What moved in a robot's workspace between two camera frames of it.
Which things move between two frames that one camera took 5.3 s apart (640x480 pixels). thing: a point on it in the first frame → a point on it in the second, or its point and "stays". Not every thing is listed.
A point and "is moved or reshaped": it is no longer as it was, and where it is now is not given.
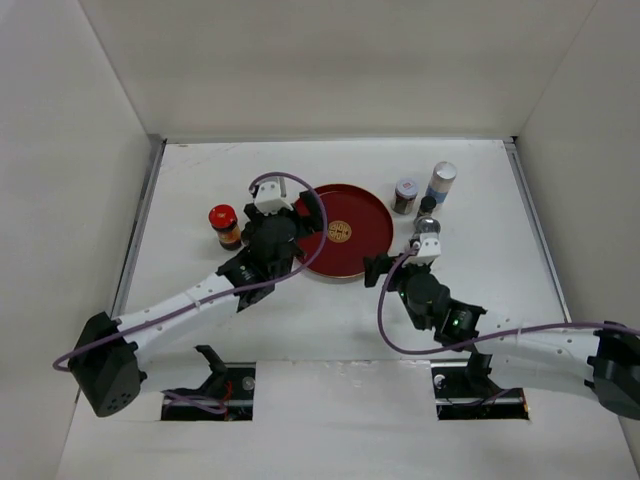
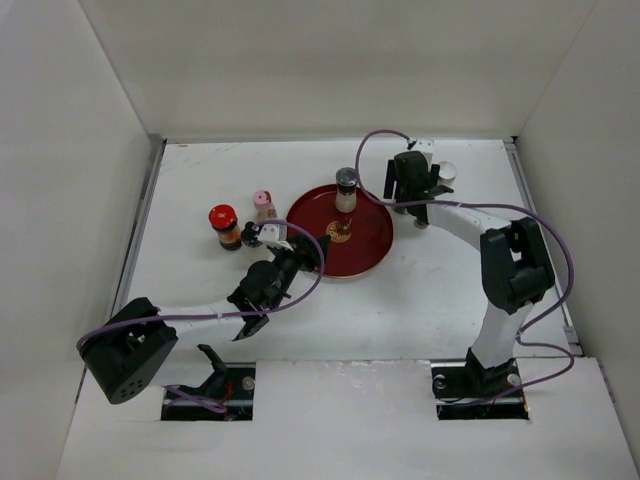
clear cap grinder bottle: x=424 y=225 → x=346 y=189
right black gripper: x=374 y=267 → x=390 y=180
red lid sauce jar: x=223 y=219 stays
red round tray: x=358 y=225 stays
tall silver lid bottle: x=441 y=180 stays
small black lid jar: x=427 y=205 is moved or reshaped
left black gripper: x=314 y=221 → x=307 y=253
